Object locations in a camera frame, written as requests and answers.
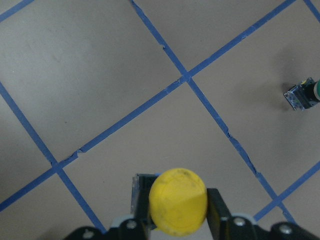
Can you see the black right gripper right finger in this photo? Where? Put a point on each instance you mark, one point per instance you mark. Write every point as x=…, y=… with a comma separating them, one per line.
x=226, y=226

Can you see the yellow push button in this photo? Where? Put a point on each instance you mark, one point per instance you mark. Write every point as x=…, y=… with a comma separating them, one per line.
x=174, y=202

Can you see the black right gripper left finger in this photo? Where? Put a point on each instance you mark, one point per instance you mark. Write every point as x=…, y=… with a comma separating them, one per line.
x=135, y=226

